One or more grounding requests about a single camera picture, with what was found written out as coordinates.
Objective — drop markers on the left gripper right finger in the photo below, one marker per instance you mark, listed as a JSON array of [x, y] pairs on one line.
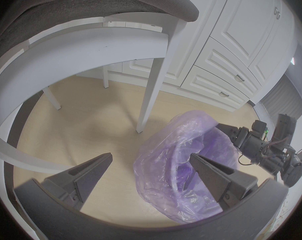
[[220, 184]]

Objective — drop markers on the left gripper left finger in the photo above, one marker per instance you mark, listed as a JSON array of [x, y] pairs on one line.
[[73, 184]]

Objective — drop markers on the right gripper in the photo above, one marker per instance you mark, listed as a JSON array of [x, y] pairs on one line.
[[250, 146]]

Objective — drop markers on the purple plastic bag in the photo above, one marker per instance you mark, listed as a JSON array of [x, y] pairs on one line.
[[161, 159]]

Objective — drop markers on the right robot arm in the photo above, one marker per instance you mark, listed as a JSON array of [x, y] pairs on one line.
[[285, 126]]

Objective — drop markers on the pale grey trash bin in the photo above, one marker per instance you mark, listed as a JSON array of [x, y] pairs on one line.
[[161, 184]]

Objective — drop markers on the grey folding door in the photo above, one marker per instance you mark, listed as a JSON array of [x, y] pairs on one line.
[[283, 99]]

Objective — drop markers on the white wardrobe with drawers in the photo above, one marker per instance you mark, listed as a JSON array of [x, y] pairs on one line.
[[240, 34]]

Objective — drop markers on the white chair dark grey seat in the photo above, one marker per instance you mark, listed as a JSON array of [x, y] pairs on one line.
[[78, 51]]

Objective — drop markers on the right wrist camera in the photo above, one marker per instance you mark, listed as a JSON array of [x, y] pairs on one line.
[[259, 127]]

